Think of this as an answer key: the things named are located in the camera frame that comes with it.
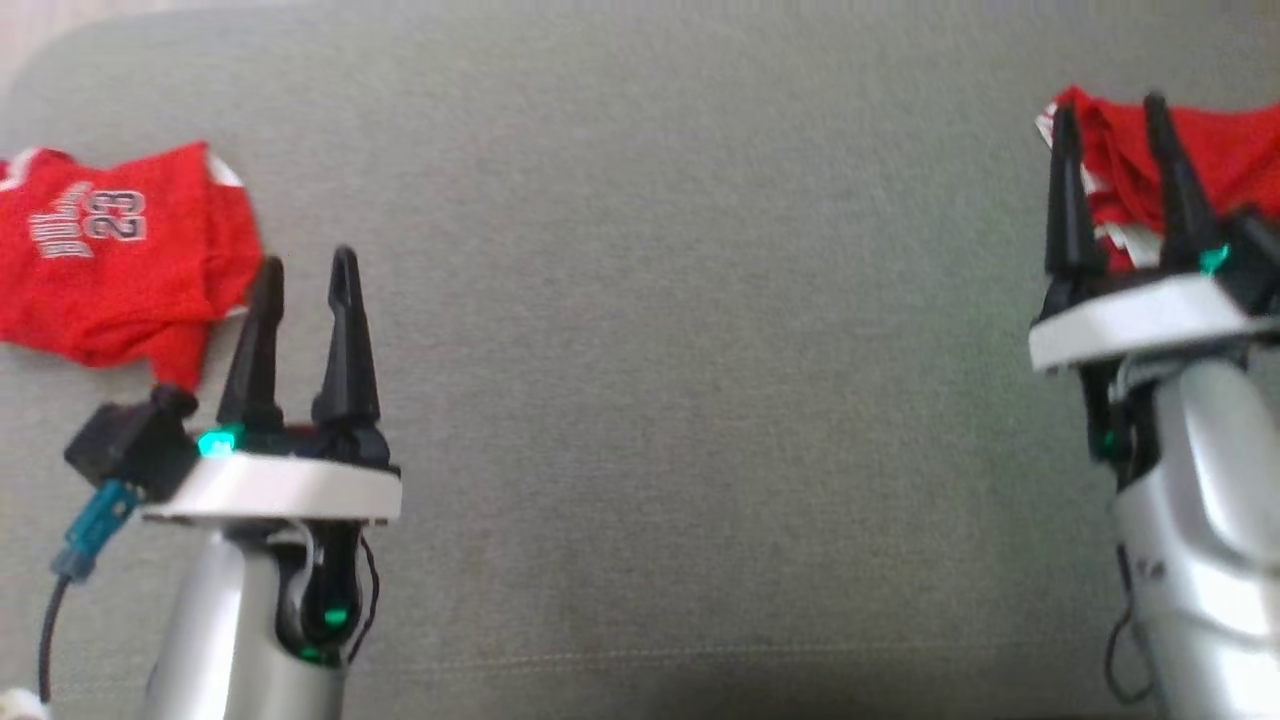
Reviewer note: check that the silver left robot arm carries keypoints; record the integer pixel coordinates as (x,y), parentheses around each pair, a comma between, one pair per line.
(210,640)

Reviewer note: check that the red and white striped garment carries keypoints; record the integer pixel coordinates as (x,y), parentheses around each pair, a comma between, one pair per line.
(1230,150)

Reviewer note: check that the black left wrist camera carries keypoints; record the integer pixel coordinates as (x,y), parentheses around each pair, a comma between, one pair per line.
(130,445)

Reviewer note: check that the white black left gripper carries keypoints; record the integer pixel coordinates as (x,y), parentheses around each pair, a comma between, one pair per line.
(280,490)

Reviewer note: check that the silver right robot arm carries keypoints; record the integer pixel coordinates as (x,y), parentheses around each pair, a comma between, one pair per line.
(1210,560)

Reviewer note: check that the red jersey with number 23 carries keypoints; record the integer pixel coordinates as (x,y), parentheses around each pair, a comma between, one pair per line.
(100,290)

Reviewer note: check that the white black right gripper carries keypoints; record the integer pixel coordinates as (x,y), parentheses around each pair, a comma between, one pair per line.
(1140,320)

